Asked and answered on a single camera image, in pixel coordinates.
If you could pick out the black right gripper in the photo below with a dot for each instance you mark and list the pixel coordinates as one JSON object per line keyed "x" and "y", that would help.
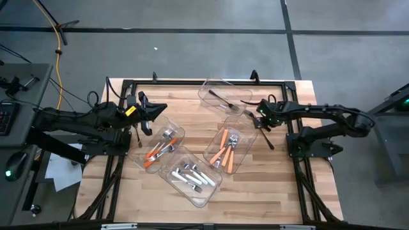
{"x": 266, "y": 122}

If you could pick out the black aluminium table frame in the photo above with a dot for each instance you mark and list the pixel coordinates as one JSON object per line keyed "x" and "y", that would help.
{"x": 191, "y": 82}

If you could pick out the black fork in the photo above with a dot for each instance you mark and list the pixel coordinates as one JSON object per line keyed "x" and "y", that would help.
{"x": 139, "y": 142}
{"x": 268, "y": 142}
{"x": 220, "y": 98}
{"x": 249, "y": 113}

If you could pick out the clear plastic bin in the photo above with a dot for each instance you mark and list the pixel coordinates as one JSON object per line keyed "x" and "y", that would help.
{"x": 191, "y": 198}
{"x": 246, "y": 150}
{"x": 137, "y": 156}
{"x": 236, "y": 92}

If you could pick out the black round knob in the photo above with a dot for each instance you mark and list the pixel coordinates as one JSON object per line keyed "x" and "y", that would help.
{"x": 35, "y": 209}

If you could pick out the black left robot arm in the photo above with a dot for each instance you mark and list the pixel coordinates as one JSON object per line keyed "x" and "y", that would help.
{"x": 80, "y": 118}

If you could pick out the black tripod stand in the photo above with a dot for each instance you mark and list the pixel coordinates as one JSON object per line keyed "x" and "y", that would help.
{"x": 70, "y": 22}

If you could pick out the grey metal stand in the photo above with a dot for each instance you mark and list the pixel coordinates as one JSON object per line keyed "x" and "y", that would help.
{"x": 393, "y": 143}

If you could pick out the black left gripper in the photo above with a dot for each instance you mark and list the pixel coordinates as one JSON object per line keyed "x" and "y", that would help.
{"x": 144, "y": 118}

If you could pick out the silver table bracket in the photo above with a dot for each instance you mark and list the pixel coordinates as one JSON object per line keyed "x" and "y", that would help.
{"x": 297, "y": 227}
{"x": 118, "y": 226}

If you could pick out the black frame bracket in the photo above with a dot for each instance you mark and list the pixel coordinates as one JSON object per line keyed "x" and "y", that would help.
{"x": 155, "y": 78}
{"x": 254, "y": 76}

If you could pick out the grey side desk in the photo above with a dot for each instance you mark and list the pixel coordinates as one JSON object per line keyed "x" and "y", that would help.
{"x": 38, "y": 99}

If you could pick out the black keyboard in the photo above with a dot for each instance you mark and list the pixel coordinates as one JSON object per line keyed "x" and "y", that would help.
{"x": 8, "y": 118}

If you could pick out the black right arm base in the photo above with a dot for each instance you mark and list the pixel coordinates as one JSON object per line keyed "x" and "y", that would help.
{"x": 319, "y": 150}

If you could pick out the black computer mouse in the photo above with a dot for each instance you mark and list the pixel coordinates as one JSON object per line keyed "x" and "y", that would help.
{"x": 17, "y": 163}

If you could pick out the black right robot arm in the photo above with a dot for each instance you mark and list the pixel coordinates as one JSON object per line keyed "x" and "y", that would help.
{"x": 319, "y": 110}

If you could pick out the yellow label tag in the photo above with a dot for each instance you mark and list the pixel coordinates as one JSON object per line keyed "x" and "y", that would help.
{"x": 130, "y": 111}

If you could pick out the white paper sheets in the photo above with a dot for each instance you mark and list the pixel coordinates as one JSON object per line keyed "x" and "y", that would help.
{"x": 60, "y": 172}

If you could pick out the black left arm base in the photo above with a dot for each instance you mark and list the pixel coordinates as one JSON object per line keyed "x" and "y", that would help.
{"x": 96, "y": 149}

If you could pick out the black clamp tool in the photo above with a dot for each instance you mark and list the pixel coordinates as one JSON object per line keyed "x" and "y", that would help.
{"x": 14, "y": 84}

